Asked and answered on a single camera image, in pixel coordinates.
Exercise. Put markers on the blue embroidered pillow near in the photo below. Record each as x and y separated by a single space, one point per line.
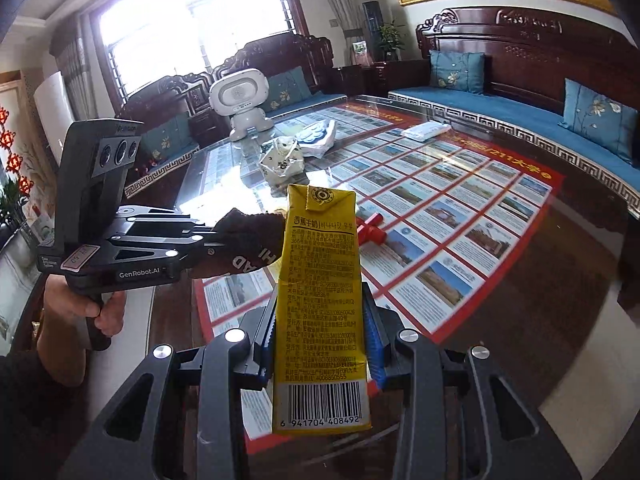
600 119

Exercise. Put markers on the white toy robot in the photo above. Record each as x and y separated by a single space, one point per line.
239 97

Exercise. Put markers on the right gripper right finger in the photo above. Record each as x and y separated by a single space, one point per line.
378 336

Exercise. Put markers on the long wooden sofa blue cushion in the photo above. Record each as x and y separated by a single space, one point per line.
529 54

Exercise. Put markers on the person's left hand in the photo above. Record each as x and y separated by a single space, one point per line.
59 299

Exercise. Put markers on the person's left forearm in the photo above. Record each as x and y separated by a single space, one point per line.
62 347

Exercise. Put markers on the yellow drink carton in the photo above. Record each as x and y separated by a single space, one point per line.
320 366

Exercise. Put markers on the white bag with blue print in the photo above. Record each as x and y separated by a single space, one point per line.
317 139

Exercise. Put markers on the white tissue packet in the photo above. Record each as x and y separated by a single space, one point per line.
425 131

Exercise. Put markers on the dark brown wrapper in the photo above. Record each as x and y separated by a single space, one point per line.
240 243

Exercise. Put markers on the blue embroidered pillow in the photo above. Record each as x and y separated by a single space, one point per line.
461 71
600 119

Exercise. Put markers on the blue embroidered pillow far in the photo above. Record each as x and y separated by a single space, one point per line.
461 71

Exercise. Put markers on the carved wooden coffee table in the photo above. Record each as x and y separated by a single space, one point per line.
468 407

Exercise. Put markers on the potted green plant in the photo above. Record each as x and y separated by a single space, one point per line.
390 41

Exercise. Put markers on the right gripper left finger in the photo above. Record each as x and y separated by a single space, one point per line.
255 367

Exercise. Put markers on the wooden armchair with blue pillow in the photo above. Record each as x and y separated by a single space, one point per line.
300 71

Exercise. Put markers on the white printed plastic bag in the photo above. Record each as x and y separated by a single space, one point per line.
281 159

